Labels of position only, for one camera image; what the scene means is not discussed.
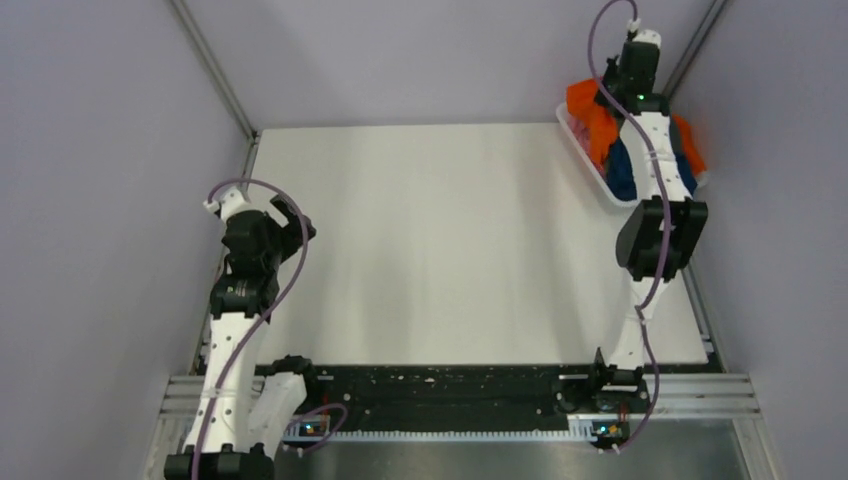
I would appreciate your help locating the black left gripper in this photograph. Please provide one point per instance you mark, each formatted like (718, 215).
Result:
(292, 233)

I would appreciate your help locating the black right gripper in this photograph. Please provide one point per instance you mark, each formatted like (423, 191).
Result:
(610, 65)

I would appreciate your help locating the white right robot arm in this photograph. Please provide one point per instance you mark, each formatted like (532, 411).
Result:
(630, 143)

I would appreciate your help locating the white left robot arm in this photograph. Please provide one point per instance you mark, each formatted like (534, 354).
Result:
(237, 431)

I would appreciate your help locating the orange t shirt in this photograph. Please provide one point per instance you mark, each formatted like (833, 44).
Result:
(596, 129)

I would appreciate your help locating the white plastic laundry bin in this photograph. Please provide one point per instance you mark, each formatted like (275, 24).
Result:
(665, 159)

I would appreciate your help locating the blue t shirt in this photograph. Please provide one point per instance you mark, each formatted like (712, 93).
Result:
(619, 174)

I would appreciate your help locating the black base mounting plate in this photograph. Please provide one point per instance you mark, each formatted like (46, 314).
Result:
(466, 398)

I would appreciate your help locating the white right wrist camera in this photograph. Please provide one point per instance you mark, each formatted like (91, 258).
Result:
(641, 30)

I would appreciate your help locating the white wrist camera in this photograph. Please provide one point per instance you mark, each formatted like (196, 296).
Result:
(641, 30)
(228, 203)

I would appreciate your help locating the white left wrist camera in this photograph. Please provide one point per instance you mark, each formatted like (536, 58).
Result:
(228, 203)

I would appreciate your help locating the aluminium frame rail left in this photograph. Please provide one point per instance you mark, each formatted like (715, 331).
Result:
(225, 92)

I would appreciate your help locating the white slotted cable duct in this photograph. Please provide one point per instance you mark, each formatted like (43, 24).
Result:
(580, 431)

